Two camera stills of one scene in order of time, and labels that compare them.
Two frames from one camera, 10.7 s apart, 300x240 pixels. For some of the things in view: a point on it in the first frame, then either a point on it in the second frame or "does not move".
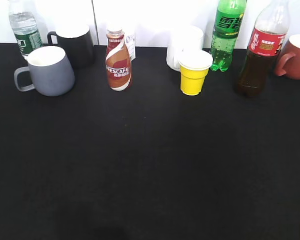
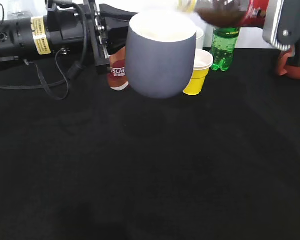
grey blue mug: [49, 72] → [159, 53]
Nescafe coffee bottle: [118, 63] does not move
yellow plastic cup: [194, 65] does not move
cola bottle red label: [258, 70] → [254, 14]
